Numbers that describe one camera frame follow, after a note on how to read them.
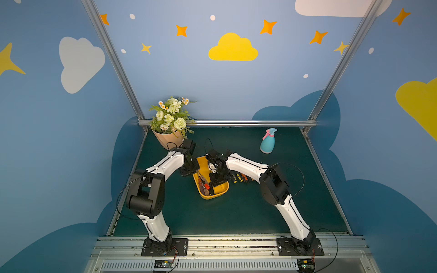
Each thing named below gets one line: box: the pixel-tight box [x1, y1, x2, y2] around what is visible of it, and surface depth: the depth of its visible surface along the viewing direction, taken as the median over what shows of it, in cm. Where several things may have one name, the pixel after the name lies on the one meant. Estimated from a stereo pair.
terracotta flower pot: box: [151, 129, 184, 151], surface depth 97 cm
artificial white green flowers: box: [148, 96, 197, 140], surface depth 90 cm
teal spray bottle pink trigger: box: [260, 127, 278, 154], surface depth 105 cm
